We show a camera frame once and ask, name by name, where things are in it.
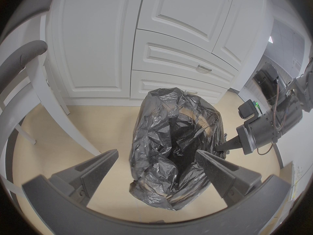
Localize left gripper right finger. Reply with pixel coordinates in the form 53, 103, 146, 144
196, 149, 262, 208

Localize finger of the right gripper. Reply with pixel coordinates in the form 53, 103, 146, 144
215, 135, 243, 153

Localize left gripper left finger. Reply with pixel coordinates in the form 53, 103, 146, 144
50, 149, 119, 208

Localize black plastic bag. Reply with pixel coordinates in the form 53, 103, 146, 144
129, 88, 227, 211

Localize white wardrobe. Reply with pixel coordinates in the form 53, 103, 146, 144
45, 0, 274, 105

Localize white chair dark grey seat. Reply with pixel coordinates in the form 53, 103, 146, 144
0, 0, 102, 195

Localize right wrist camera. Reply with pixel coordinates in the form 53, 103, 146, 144
238, 100, 261, 123

